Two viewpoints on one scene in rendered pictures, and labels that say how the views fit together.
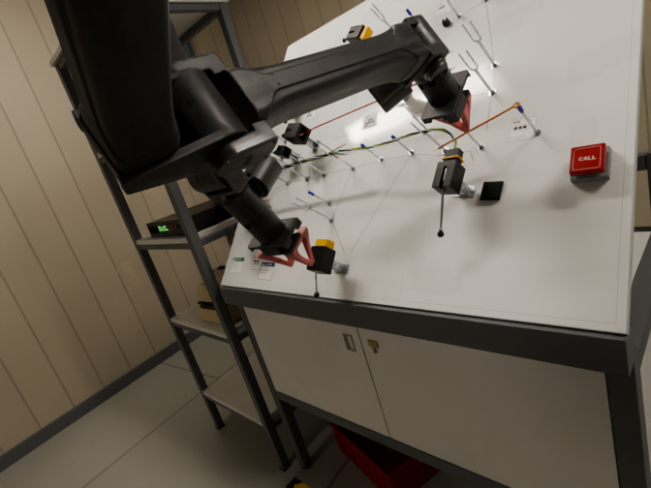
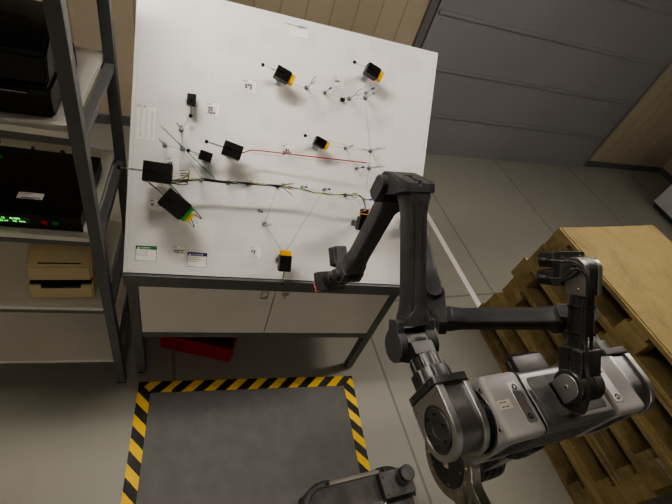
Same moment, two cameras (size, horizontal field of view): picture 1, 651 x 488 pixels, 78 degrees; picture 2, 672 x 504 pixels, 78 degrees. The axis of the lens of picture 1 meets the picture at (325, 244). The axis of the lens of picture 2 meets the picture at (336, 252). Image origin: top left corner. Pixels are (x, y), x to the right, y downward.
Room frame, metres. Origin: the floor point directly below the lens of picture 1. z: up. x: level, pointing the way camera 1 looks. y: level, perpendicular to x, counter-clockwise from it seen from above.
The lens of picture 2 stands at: (0.49, 1.02, 2.20)
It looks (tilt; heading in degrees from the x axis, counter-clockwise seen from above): 44 degrees down; 286
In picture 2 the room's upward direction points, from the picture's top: 23 degrees clockwise
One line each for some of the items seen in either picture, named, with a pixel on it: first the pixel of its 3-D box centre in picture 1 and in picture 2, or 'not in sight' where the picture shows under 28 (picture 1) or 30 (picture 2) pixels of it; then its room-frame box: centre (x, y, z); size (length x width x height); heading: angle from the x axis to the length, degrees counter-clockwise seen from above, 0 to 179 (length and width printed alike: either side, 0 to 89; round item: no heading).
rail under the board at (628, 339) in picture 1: (346, 309); (279, 281); (0.95, 0.00, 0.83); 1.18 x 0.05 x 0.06; 42
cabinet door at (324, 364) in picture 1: (308, 359); (208, 307); (1.17, 0.16, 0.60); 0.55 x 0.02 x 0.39; 42
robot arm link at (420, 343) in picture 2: not in sight; (411, 348); (0.41, 0.38, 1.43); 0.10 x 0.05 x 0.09; 138
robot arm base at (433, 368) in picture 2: not in sight; (431, 375); (0.35, 0.43, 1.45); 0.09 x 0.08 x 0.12; 48
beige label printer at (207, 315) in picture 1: (234, 287); (67, 253); (1.67, 0.43, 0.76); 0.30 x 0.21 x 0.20; 135
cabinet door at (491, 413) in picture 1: (468, 408); (327, 310); (0.76, -0.20, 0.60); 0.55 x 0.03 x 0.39; 42
